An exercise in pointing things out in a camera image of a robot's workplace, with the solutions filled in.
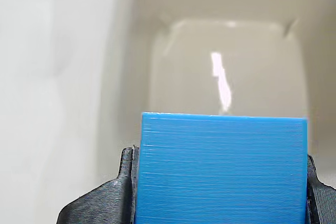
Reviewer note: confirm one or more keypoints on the blue cube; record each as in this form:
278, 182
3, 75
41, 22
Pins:
223, 171

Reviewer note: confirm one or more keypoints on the white square plastic bin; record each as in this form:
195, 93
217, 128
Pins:
236, 64

